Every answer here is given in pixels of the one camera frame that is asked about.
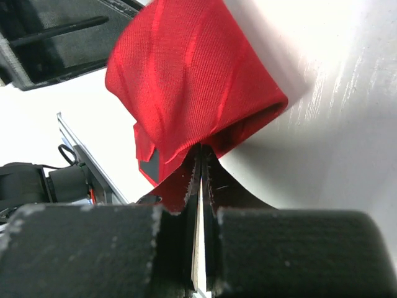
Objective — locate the red necktie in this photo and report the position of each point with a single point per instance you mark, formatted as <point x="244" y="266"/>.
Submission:
<point x="187" y="74"/>

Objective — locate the aluminium front rail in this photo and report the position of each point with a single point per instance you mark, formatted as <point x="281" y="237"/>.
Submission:
<point x="93" y="161"/>

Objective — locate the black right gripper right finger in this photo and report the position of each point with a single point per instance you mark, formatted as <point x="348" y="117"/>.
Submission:
<point x="253" y="249"/>

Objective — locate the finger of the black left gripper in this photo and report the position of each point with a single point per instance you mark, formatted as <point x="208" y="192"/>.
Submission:
<point x="46" y="42"/>

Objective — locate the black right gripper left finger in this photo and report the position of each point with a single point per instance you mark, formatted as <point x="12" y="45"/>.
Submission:
<point x="145" y="249"/>

